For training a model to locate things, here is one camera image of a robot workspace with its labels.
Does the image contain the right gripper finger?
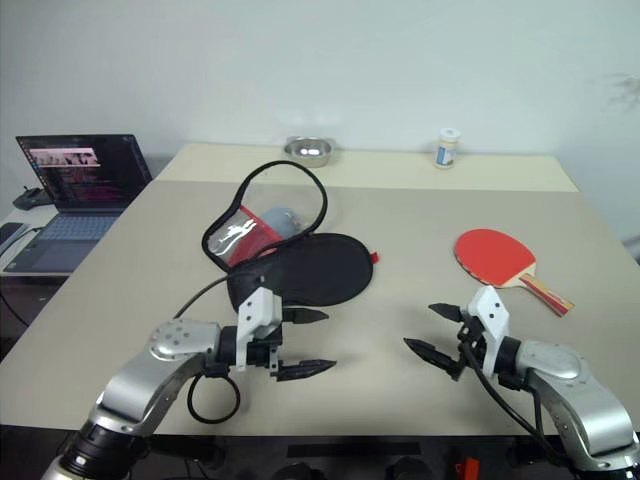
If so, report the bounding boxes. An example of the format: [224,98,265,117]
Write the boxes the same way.
[428,302,469,324]
[403,338,464,374]

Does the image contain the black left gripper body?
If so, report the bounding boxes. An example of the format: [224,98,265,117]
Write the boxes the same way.
[246,293,286,380]

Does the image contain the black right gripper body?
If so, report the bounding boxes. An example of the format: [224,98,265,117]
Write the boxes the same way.
[449,309,489,381]

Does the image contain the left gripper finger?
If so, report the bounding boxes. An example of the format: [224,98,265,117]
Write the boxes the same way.
[272,358,339,384]
[283,308,330,325]

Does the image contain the black pouch bag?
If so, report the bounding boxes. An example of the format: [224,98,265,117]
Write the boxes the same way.
[201,159,382,314]

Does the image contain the blue grey plush toy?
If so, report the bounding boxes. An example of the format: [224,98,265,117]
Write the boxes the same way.
[254,206,307,239]

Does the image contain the red table tennis paddle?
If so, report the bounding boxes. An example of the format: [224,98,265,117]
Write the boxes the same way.
[453,228,576,317]

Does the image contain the small red block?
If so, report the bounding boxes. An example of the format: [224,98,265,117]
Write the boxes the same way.
[454,455,481,480]

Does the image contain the metal bowl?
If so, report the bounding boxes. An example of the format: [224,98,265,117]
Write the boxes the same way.
[283,135,335,169]

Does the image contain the white plastic bottle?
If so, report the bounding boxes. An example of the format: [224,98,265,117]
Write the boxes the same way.
[432,127,462,170]

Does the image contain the open grey laptop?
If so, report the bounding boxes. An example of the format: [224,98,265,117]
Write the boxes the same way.
[2,133,154,274]

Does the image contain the black phone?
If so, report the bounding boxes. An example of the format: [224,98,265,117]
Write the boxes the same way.
[0,222,32,246]

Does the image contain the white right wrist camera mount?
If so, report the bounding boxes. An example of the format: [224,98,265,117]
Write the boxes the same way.
[464,285,511,374]

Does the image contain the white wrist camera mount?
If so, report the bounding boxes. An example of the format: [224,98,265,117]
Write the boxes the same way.
[236,286,281,372]
[464,285,511,374]

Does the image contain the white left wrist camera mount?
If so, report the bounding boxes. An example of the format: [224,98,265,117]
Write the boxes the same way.
[236,286,281,372]

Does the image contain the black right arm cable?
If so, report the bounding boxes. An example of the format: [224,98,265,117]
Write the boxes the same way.
[459,339,571,469]

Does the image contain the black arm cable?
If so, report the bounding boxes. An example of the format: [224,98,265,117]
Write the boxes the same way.
[459,339,571,469]
[172,269,264,425]

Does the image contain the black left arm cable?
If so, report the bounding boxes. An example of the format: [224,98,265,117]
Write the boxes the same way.
[172,269,264,425]

